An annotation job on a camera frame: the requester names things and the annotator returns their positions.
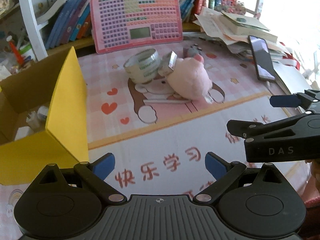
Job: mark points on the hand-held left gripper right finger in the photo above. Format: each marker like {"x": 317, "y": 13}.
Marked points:
{"x": 215, "y": 165}

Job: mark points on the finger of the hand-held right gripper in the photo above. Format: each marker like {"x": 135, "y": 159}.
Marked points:
{"x": 285, "y": 101}
{"x": 240, "y": 128}

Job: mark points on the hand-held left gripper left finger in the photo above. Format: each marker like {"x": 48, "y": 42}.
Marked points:
{"x": 105, "y": 166}

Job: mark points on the yellow cardboard box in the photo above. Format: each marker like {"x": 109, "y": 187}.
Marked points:
{"x": 67, "y": 130}

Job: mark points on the pink plush pig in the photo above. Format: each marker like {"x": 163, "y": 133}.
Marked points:
{"x": 187, "y": 80}

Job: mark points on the white bottle dark label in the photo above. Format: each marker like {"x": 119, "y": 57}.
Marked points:
{"x": 43, "y": 112}

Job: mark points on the small white cube charger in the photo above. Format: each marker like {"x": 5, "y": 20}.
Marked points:
{"x": 32, "y": 121}

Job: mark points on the white plug charger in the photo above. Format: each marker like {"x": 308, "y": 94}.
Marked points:
{"x": 22, "y": 133}

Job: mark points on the small grey plush toy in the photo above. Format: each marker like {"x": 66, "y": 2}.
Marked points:
{"x": 192, "y": 51}

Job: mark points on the small silver box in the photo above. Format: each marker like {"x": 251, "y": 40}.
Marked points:
{"x": 166, "y": 65}

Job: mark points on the clear tape roll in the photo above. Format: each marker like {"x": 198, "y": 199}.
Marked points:
{"x": 145, "y": 62}

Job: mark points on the person's right hand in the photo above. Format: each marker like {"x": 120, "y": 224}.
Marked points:
{"x": 316, "y": 172}

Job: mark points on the stack of white papers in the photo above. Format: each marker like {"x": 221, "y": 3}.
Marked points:
{"x": 290, "y": 80}

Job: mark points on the red white striped cloth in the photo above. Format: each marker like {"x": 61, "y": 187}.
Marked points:
{"x": 292, "y": 60}

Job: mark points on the black smartphone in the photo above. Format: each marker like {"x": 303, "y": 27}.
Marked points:
{"x": 262, "y": 60}

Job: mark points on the pink checked printed tablecloth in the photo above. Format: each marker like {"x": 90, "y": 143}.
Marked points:
{"x": 175, "y": 135}

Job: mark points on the thick pale green book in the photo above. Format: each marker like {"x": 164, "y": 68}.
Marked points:
{"x": 247, "y": 28}

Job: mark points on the pile of loose papers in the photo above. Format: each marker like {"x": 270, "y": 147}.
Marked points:
{"x": 212, "y": 22}

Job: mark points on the row of small colourful bottles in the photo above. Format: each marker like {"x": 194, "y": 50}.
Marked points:
{"x": 225, "y": 5}

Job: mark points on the row of thin blue books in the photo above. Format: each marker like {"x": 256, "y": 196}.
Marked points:
{"x": 190, "y": 2}

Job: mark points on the white green pen cup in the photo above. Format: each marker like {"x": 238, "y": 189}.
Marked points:
{"x": 27, "y": 52}

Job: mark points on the pink learning tablet toy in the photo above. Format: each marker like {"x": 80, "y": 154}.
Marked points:
{"x": 112, "y": 12}

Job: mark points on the white curved book stand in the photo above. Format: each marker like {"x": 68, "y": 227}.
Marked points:
{"x": 50, "y": 10}

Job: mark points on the white bookshelf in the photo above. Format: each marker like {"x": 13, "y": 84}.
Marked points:
{"x": 30, "y": 17}

